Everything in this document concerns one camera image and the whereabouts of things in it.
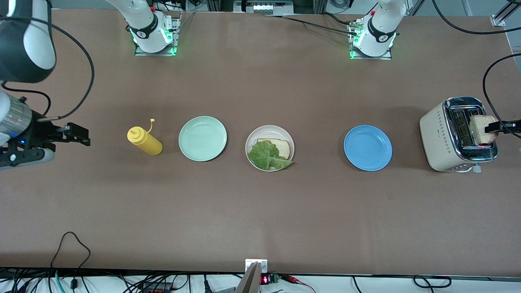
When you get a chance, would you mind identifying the toasted bread slice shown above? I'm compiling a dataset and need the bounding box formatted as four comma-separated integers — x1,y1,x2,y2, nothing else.
257,138,291,160
469,115,499,145

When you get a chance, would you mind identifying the yellow squeeze bottle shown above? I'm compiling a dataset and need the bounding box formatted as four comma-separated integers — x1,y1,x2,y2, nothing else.
127,118,164,156

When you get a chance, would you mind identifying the green lettuce leaf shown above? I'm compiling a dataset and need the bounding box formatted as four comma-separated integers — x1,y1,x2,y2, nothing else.
248,140,293,171

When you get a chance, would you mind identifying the mint green plate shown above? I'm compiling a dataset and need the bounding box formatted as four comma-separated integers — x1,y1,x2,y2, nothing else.
178,116,228,162

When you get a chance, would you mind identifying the blue plate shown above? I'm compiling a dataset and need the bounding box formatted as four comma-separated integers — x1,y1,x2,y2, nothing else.
344,125,393,172

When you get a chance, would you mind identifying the beige plate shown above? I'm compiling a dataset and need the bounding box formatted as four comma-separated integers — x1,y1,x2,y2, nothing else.
245,125,295,172

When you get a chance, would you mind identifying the beige chrome toaster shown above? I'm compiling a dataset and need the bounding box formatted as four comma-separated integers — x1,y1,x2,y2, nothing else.
419,96,499,174

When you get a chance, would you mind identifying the metal device with lights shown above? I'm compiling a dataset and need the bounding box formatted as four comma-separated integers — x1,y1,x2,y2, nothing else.
233,0,294,15

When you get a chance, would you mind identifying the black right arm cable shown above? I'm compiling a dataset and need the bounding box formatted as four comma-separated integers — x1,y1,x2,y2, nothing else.
2,20,95,121

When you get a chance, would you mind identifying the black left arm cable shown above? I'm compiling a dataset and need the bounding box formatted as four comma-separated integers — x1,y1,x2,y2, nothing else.
431,0,521,140

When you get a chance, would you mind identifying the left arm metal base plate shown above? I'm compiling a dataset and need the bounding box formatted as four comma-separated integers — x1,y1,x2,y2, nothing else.
347,20,394,61

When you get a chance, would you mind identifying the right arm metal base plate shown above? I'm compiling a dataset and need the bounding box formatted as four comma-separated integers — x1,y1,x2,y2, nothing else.
134,11,182,57

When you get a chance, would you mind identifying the black looped table cable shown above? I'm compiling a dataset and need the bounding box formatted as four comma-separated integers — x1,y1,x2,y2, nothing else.
50,232,91,290

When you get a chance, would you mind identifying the black coiled cable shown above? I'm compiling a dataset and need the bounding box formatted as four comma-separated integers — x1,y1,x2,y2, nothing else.
413,276,452,289

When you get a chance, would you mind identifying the black cable to arm base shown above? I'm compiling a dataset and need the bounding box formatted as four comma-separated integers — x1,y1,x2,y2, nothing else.
265,12,359,35

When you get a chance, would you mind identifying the aluminium extrusion post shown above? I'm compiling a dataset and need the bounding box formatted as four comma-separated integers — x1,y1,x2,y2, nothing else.
235,262,261,293

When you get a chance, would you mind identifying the metal post base bracket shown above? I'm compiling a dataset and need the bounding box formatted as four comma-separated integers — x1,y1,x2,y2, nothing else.
245,259,268,274

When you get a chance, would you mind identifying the red clip cable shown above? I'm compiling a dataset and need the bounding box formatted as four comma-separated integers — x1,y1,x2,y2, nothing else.
280,275,316,293

